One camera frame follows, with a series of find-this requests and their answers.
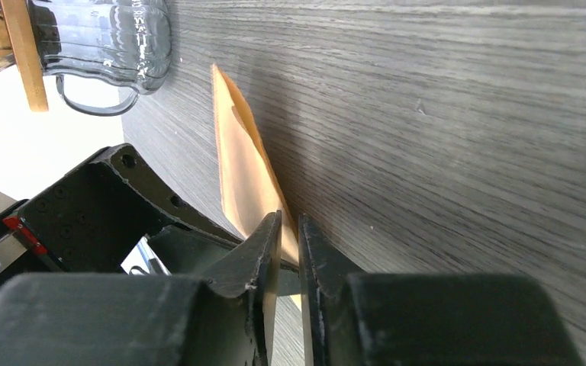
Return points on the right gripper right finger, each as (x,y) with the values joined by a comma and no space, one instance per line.
(352,317)

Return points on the large wooden ring holder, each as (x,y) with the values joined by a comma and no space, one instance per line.
(18,47)

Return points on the brown paper filter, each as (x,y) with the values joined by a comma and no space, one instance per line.
(249,187)

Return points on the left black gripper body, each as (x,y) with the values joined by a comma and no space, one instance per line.
(113,214)

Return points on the glass carafe server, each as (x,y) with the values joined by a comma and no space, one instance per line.
(123,43)

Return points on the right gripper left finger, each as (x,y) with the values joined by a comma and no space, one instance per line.
(224,316)

